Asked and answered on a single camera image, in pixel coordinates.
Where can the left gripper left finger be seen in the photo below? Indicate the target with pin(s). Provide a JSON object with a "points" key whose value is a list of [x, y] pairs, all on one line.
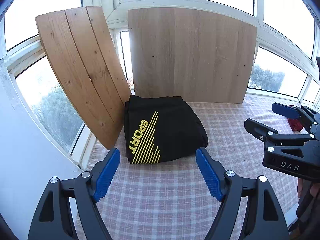
{"points": [[53, 218]]}

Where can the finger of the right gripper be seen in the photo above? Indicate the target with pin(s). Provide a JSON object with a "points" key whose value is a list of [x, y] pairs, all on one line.
{"points": [[306, 116], [273, 141]]}

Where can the black yellow sport shorts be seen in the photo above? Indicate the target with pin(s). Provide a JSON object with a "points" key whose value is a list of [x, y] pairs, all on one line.
{"points": [[162, 129]]}

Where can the person right hand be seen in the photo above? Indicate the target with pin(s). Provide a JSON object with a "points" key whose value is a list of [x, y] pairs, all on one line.
{"points": [[308, 205]]}

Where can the dark red garment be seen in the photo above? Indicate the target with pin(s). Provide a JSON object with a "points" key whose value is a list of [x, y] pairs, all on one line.
{"points": [[294, 123]]}

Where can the pink plaid tablecloth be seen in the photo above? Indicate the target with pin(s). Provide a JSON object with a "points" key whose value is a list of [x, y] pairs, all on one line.
{"points": [[171, 200]]}

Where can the light wooden board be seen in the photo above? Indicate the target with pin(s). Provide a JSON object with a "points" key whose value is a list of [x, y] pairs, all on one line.
{"points": [[198, 55]]}

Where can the pine slatted board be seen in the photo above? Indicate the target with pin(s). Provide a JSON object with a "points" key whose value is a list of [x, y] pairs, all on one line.
{"points": [[78, 45]]}

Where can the white window frame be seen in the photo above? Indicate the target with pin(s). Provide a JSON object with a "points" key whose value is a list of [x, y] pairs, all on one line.
{"points": [[284, 62]]}

